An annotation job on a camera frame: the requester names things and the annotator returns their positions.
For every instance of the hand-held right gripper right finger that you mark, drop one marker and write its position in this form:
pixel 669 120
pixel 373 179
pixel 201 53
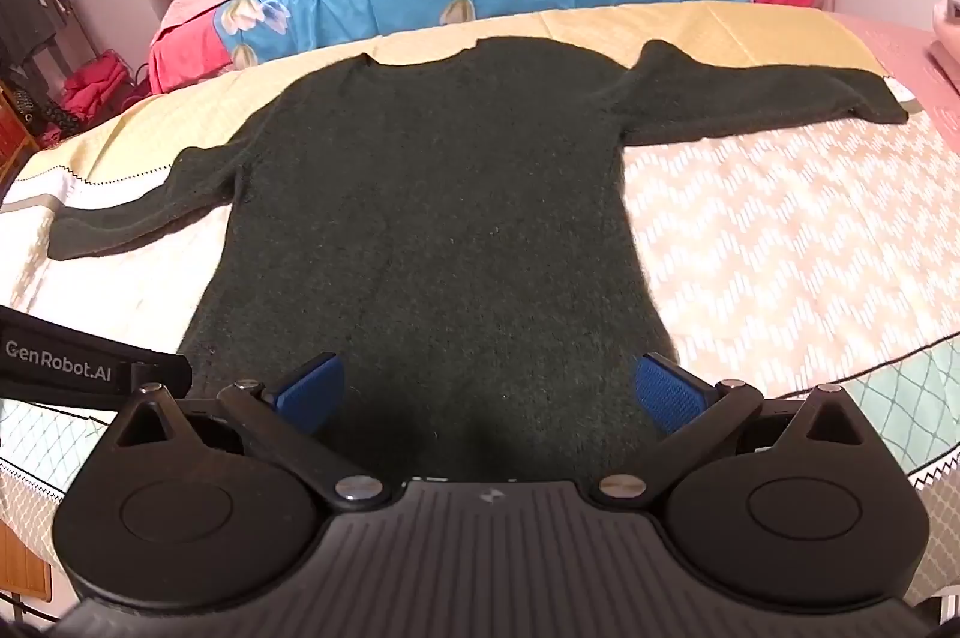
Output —
pixel 664 390

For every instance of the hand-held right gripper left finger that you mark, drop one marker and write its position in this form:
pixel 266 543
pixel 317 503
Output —
pixel 311 383

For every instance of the dark green sweater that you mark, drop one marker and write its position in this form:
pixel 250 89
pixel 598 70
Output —
pixel 450 195

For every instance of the red clothes pile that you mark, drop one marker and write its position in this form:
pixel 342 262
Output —
pixel 94 90

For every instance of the wooden shelf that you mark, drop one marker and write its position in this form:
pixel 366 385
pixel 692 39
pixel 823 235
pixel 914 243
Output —
pixel 15 120

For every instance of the pink bed sheet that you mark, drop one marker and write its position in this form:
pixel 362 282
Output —
pixel 919 75

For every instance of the white bedside object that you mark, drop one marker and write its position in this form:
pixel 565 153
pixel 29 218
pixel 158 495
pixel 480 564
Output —
pixel 946 19

